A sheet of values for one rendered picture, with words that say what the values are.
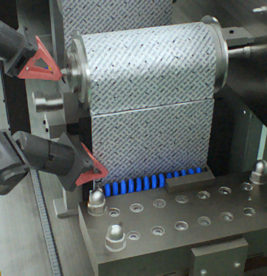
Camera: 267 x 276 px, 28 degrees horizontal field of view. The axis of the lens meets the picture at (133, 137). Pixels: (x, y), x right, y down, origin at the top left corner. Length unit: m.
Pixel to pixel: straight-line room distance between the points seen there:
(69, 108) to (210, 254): 0.37
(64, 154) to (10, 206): 0.32
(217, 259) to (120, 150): 0.27
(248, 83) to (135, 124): 0.25
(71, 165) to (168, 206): 0.20
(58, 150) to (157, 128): 0.19
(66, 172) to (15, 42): 0.24
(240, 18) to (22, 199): 0.61
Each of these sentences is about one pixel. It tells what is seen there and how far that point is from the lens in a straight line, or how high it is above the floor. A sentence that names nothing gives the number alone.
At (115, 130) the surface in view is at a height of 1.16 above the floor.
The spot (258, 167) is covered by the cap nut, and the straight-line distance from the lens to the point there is 1.09.
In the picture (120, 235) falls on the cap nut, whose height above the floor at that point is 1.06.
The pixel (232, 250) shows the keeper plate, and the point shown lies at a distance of 0.98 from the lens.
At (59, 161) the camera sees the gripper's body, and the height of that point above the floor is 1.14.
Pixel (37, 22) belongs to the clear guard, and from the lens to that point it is 2.00.
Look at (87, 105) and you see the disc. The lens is 0.97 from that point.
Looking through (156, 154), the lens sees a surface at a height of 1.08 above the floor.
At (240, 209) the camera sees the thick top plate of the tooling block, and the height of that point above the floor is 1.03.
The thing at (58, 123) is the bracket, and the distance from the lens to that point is 1.06.
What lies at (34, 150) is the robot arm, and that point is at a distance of 0.93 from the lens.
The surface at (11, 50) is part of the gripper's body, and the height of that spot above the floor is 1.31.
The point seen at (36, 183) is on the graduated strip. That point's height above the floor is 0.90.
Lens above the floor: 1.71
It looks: 34 degrees down
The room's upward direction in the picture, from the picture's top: straight up
